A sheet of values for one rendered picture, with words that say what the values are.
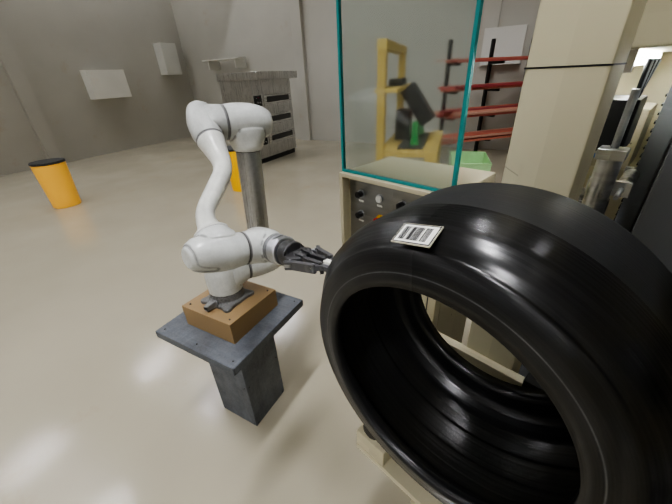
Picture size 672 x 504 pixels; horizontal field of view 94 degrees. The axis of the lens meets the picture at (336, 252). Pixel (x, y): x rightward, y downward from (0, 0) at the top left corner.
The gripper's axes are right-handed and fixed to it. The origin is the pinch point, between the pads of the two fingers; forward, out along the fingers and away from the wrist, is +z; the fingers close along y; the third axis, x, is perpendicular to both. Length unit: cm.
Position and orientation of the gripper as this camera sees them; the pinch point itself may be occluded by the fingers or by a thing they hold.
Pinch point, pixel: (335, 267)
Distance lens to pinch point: 77.5
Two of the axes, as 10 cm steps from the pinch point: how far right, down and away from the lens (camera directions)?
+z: 6.9, 2.0, -7.0
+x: 1.4, 9.1, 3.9
